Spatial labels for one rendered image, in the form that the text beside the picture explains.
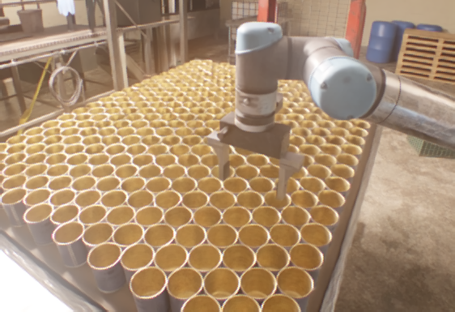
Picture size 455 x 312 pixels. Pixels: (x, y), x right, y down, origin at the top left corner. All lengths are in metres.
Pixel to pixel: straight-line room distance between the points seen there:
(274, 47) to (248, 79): 0.07
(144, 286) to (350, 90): 0.54
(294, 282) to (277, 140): 0.30
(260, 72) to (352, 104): 0.18
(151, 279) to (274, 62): 0.49
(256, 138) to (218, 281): 0.30
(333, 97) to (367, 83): 0.04
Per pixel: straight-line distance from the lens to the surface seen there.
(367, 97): 0.41
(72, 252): 0.79
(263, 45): 0.51
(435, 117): 0.49
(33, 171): 1.09
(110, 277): 0.72
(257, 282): 0.70
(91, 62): 4.61
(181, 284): 0.70
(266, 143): 0.58
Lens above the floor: 1.69
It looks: 26 degrees down
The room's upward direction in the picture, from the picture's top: 1 degrees clockwise
